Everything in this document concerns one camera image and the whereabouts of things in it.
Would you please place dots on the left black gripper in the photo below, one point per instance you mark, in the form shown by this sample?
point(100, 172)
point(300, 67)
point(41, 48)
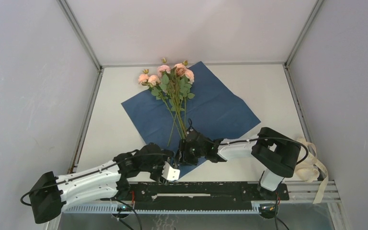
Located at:
point(166, 156)

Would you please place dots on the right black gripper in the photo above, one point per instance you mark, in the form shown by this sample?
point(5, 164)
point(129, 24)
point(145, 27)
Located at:
point(184, 144)

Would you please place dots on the blue wrapping paper sheet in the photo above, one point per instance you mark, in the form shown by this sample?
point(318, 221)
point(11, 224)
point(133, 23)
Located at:
point(215, 111)

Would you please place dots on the pink fake flower bunch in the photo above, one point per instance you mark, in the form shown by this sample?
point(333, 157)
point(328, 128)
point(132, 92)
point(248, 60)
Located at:
point(172, 85)

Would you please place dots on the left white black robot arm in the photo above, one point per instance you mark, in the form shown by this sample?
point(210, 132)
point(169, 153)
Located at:
point(51, 195)

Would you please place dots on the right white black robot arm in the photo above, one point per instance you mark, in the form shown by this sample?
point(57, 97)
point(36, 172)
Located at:
point(278, 153)

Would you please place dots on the cream lace ribbon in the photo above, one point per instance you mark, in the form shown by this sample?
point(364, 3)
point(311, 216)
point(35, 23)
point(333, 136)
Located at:
point(310, 169)

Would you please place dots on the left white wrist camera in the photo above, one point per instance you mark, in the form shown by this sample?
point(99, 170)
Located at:
point(169, 173)

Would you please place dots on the white cable duct strip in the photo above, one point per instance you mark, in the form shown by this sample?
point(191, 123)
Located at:
point(122, 209)

